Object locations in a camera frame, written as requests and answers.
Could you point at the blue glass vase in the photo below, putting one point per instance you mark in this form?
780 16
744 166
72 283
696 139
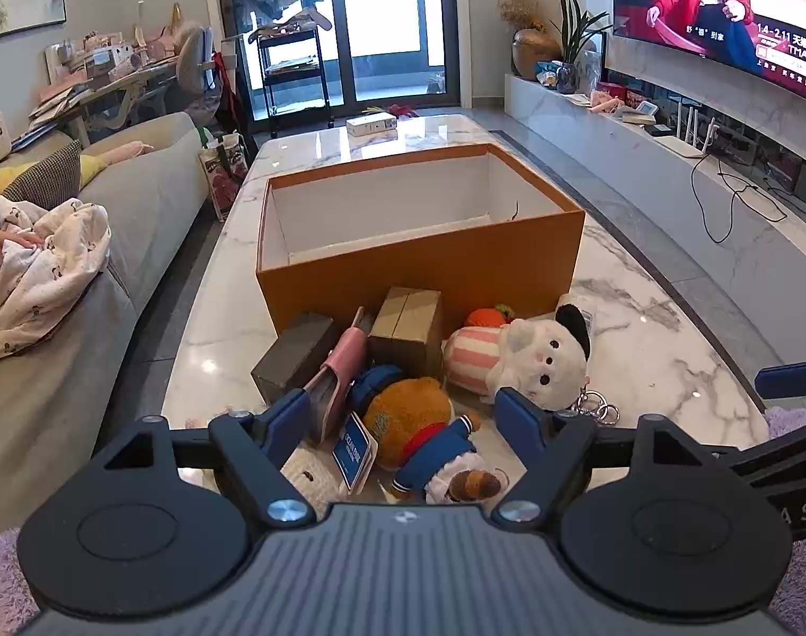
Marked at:
566 79

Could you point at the metal keyring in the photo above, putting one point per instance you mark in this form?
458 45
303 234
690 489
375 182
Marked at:
598 407

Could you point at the white flat box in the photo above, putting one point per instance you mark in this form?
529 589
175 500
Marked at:
371 124

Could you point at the grey desk chair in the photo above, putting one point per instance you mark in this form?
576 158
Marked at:
201 66

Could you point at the dried flowers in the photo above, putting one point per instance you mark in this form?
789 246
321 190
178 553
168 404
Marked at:
520 10

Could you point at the marble television console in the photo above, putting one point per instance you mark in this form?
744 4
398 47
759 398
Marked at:
740 252

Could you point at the dark picture frame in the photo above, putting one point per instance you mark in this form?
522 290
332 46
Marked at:
589 69

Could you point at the glass sliding door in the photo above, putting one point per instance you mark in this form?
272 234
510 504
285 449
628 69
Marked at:
369 20

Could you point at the white router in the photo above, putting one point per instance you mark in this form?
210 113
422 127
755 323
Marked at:
684 142

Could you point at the white printed blanket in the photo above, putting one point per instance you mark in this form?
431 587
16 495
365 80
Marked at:
45 271

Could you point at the blue printed card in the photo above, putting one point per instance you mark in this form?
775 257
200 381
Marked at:
355 454

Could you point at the white plush pink striped shirt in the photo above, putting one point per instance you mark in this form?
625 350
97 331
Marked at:
528 358

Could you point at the small pink figure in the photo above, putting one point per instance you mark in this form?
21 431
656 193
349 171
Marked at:
605 103

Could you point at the orange storage box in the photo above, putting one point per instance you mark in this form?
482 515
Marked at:
442 265

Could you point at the printed shopping bag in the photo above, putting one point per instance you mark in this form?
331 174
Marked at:
222 175

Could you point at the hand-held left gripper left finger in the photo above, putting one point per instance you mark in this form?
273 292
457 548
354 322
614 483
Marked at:
289 424

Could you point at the pink case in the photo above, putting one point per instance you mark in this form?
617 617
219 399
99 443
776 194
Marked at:
340 371

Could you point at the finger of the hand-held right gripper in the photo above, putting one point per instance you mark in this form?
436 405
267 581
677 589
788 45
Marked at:
773 460
790 381

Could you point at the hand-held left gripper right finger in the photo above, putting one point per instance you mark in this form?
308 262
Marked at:
516 424

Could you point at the houndstooth cushion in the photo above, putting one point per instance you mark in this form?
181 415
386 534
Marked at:
48 175

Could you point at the green potted plant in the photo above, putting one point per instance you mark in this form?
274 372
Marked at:
578 26

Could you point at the red feather toy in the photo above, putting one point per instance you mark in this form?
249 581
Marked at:
396 110

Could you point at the orange knitted fruit toy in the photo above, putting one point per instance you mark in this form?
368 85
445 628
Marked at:
485 316

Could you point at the dark grey box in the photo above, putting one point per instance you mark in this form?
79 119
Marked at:
297 351

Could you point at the white desk device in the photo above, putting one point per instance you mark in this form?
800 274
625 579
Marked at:
638 114

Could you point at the black rolling cart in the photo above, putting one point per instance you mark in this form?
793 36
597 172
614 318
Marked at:
293 73

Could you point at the cluttered desk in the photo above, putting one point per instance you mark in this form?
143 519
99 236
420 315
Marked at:
111 79

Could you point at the brown round vase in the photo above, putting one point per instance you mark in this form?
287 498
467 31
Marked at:
535 53

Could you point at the brown cardboard box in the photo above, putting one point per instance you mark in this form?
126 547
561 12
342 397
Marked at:
406 331

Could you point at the brown bear plush blue uniform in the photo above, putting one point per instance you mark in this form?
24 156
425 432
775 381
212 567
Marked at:
409 417

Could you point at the small black box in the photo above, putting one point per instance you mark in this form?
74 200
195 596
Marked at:
657 130

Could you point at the grey sofa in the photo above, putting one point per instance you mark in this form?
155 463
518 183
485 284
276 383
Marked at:
144 205

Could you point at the pink plush pillow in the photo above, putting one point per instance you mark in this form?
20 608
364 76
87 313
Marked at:
128 151

